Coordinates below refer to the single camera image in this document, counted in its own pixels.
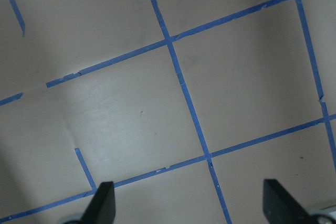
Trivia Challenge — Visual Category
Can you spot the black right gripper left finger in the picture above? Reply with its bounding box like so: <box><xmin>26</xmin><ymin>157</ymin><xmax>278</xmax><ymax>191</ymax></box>
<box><xmin>81</xmin><ymin>182</ymin><xmax>116</xmax><ymax>224</ymax></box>

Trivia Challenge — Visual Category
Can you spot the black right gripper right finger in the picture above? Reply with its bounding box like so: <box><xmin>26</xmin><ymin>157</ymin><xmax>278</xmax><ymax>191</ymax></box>
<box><xmin>262</xmin><ymin>179</ymin><xmax>311</xmax><ymax>224</ymax></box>

